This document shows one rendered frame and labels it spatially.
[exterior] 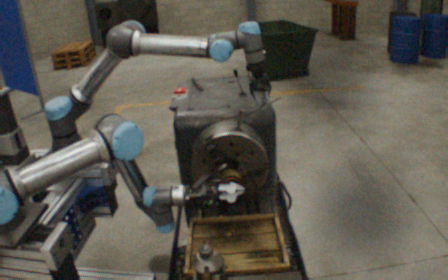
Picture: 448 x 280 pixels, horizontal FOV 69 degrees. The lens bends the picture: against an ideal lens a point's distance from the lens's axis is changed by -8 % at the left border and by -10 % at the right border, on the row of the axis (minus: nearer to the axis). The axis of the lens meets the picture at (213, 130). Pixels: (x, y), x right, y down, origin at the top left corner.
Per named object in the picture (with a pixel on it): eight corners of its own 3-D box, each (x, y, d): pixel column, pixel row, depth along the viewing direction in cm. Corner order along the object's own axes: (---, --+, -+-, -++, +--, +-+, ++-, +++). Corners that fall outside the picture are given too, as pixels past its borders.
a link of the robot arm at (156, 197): (148, 200, 135) (144, 182, 132) (176, 199, 135) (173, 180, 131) (145, 213, 128) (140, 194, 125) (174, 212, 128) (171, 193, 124)
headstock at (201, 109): (185, 139, 222) (178, 78, 205) (262, 133, 220) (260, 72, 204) (177, 194, 168) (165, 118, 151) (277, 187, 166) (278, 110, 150)
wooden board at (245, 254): (190, 225, 146) (189, 218, 144) (276, 219, 145) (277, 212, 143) (185, 280, 119) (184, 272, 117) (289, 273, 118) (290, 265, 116)
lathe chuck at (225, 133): (186, 182, 157) (199, 118, 144) (256, 193, 160) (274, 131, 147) (185, 194, 149) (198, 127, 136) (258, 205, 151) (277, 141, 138)
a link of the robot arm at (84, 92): (50, 111, 151) (119, 18, 130) (66, 99, 165) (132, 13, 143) (70, 128, 154) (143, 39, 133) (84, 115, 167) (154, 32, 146)
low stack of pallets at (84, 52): (68, 59, 929) (64, 43, 911) (98, 55, 933) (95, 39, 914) (52, 71, 816) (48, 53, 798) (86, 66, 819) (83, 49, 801)
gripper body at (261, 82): (253, 95, 139) (247, 66, 134) (250, 88, 147) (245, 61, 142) (272, 91, 139) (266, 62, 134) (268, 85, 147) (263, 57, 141)
